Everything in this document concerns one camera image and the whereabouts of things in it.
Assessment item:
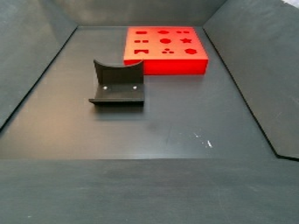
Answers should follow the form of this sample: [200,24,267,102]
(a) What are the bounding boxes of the red shape sorter block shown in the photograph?
[124,26,210,75]

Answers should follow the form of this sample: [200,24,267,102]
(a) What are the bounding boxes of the black curved holder stand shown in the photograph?
[88,60,146,105]

